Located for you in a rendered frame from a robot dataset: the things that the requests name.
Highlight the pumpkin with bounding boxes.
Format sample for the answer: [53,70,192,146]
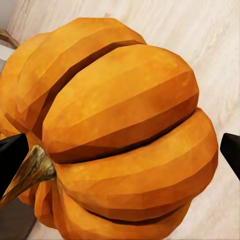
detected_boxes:
[0,17,219,240]

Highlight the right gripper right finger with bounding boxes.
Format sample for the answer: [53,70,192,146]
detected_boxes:
[220,132,240,180]

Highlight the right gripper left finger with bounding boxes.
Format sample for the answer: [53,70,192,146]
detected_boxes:
[0,133,29,200]

